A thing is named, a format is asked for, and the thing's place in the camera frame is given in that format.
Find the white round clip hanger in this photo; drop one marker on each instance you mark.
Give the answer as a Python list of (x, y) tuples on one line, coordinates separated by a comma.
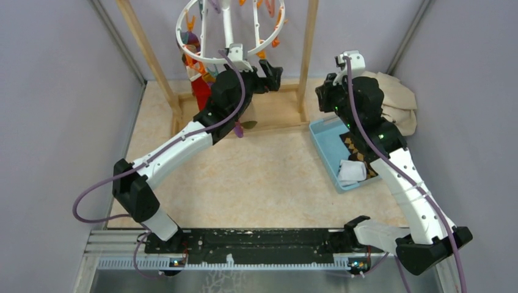
[(196, 13)]

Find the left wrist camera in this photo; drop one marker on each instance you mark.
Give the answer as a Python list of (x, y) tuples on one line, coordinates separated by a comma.
[(238, 56)]

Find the purple pink striped sock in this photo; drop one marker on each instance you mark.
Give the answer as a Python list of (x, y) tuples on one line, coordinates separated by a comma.
[(238, 130)]

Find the beige crumpled cloth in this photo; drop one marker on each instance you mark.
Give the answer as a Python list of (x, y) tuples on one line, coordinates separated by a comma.
[(399, 103)]

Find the wooden hanger stand frame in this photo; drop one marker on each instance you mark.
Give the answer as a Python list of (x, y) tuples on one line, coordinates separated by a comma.
[(275, 111)]

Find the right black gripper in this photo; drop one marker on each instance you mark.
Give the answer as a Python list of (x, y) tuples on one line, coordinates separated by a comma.
[(327, 89)]

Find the purple yellow hanging sock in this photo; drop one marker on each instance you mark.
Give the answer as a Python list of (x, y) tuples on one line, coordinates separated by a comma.
[(191, 40)]

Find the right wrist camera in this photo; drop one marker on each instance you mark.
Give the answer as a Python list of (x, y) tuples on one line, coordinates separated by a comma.
[(357, 62)]

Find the white folded sock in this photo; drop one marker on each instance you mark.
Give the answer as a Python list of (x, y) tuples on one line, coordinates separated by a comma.
[(351, 172)]

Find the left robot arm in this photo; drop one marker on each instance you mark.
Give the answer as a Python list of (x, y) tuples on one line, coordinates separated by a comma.
[(134, 182)]

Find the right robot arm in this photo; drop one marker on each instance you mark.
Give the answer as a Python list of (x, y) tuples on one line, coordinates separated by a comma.
[(430, 235)]

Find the brown yellow argyle sock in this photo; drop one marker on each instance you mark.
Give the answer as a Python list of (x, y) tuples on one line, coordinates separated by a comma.
[(356, 155)]

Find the red santa sock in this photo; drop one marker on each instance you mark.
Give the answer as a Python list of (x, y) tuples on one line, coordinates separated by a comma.
[(200, 85)]

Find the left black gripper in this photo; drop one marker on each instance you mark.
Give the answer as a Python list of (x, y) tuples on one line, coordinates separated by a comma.
[(270, 82)]

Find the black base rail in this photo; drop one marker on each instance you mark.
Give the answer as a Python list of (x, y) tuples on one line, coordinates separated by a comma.
[(266, 246)]

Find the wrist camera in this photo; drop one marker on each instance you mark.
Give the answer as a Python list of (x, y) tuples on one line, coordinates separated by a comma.
[(238, 56), (357, 62)]

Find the light blue plastic basket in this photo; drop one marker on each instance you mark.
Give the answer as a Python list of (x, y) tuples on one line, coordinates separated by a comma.
[(325, 135)]

